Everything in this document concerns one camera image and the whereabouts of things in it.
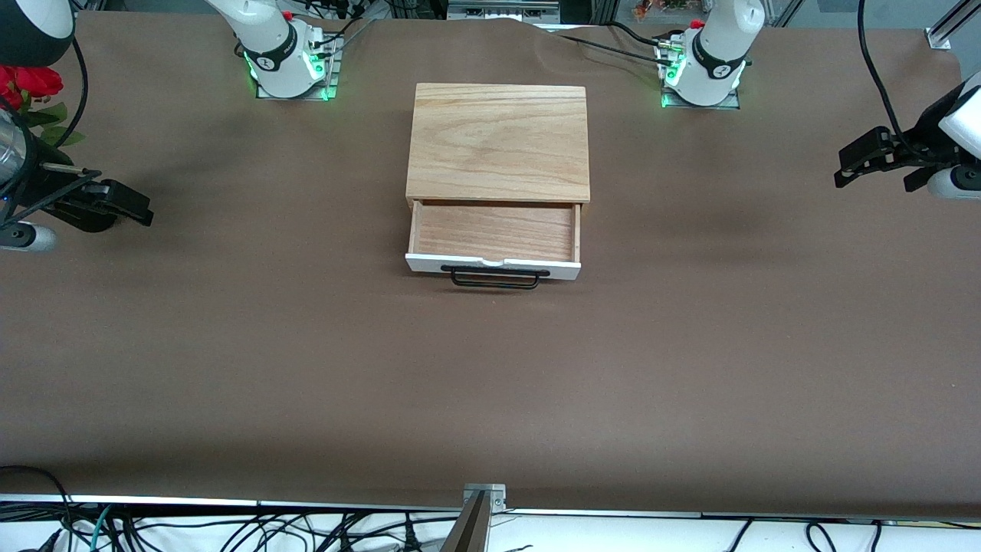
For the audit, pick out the white-fronted wooden drawer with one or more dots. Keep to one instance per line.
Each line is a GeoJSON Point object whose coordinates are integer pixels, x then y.
{"type": "Point", "coordinates": [494, 230]}

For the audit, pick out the grey power strip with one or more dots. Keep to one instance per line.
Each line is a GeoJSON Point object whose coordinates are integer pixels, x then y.
{"type": "Point", "coordinates": [502, 9]}

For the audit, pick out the brown table cover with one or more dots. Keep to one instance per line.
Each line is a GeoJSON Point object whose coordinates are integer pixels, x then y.
{"type": "Point", "coordinates": [490, 383]}

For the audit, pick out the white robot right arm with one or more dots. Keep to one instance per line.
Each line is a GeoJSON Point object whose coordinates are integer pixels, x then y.
{"type": "Point", "coordinates": [277, 55]}

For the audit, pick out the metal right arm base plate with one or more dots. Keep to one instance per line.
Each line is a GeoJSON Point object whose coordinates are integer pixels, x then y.
{"type": "Point", "coordinates": [326, 93]}

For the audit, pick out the aluminium frame profile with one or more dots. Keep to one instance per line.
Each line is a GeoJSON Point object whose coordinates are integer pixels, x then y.
{"type": "Point", "coordinates": [950, 27]}

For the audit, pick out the aluminium camera mount post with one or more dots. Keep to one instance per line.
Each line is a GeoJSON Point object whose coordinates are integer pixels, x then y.
{"type": "Point", "coordinates": [479, 510]}

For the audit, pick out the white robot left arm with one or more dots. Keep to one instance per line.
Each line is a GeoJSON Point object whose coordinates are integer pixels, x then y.
{"type": "Point", "coordinates": [713, 57]}

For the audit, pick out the light wooden drawer cabinet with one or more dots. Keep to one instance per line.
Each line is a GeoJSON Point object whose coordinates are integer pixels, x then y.
{"type": "Point", "coordinates": [498, 138]}

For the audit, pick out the red artificial rose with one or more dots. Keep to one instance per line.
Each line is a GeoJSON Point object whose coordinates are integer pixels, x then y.
{"type": "Point", "coordinates": [8, 86]}
{"type": "Point", "coordinates": [40, 80]}

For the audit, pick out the aluminium table edge rail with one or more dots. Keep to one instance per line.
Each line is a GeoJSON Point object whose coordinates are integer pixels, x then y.
{"type": "Point", "coordinates": [230, 503]}

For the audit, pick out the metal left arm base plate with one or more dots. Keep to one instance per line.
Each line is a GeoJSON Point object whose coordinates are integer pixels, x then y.
{"type": "Point", "coordinates": [732, 103]}

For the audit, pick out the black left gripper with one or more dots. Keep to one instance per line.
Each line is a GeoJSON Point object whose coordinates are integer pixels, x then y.
{"type": "Point", "coordinates": [922, 142]}

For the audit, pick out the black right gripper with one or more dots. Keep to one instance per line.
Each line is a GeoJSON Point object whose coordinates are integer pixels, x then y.
{"type": "Point", "coordinates": [47, 192]}

